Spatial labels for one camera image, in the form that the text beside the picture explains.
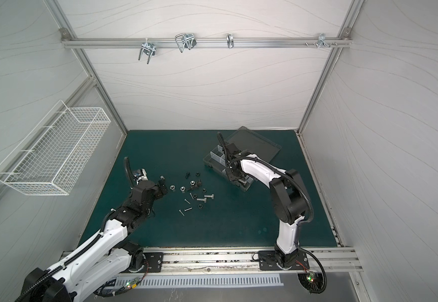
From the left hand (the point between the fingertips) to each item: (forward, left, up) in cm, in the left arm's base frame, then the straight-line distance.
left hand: (158, 180), depth 84 cm
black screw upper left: (+11, -10, -12) cm, 19 cm away
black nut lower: (-7, -19, -12) cm, 23 cm away
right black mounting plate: (-29, -48, -12) cm, 57 cm away
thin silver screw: (-10, -10, -12) cm, 19 cm away
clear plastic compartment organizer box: (+38, -43, -14) cm, 59 cm away
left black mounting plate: (-30, -3, -12) cm, 32 cm away
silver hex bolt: (-2, -24, -11) cm, 27 cm away
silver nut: (+2, -9, -11) cm, 14 cm away
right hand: (+10, -38, -6) cm, 39 cm away
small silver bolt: (-3, -20, -11) cm, 23 cm away
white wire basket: (-3, +34, +19) cm, 39 cm away
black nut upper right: (+11, -16, -12) cm, 22 cm away
